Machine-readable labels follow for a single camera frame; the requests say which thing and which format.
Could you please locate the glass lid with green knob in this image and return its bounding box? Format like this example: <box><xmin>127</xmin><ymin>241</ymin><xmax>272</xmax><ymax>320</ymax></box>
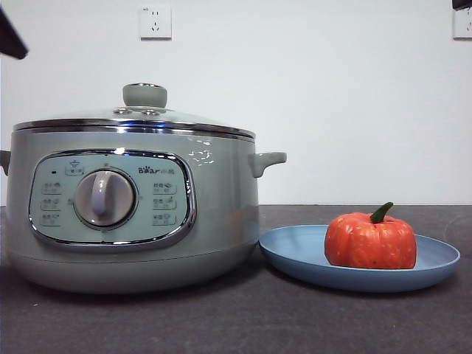
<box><xmin>13</xmin><ymin>83</ymin><xmax>256</xmax><ymax>138</ymax></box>

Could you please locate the orange pumpkin with green stem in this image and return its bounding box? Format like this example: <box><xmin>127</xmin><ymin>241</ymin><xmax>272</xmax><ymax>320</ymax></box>
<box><xmin>324</xmin><ymin>201</ymin><xmax>418</xmax><ymax>270</ymax></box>

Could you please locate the pale green electric steamer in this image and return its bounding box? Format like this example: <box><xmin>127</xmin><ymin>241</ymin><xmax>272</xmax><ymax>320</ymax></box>
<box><xmin>0</xmin><ymin>125</ymin><xmax>288</xmax><ymax>295</ymax></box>

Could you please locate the blue round plate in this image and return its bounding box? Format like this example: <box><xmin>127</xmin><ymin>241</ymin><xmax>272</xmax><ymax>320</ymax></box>
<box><xmin>258</xmin><ymin>223</ymin><xmax>462</xmax><ymax>294</ymax></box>

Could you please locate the white wall socket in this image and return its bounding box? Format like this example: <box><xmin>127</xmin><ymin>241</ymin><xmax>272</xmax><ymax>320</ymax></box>
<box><xmin>139</xmin><ymin>5</ymin><xmax>173</xmax><ymax>41</ymax></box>
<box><xmin>452</xmin><ymin>6</ymin><xmax>472</xmax><ymax>41</ymax></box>

